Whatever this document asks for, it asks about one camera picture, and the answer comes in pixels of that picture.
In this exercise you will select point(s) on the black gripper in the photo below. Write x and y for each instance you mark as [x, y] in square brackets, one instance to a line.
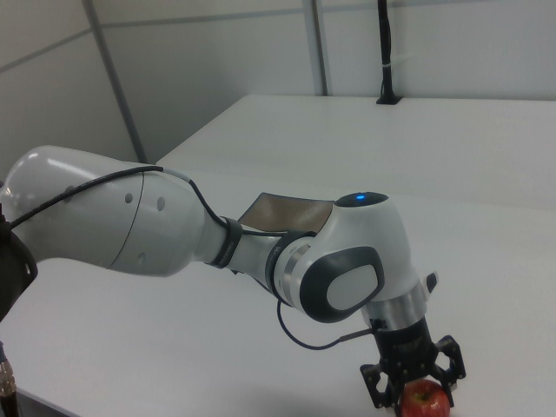
[401, 347]

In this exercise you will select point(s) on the red apple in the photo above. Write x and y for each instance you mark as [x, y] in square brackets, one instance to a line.
[423, 399]

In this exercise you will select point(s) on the brown square ceramic plate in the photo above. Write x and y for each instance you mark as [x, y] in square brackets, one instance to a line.
[286, 213]

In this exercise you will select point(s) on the black camera stand with white band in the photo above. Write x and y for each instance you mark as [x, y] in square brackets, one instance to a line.
[385, 43]

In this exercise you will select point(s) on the black bracket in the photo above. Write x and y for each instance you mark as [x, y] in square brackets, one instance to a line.
[13, 265]

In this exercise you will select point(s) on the grey metal partition post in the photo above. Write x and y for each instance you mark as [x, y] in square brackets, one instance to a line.
[319, 48]

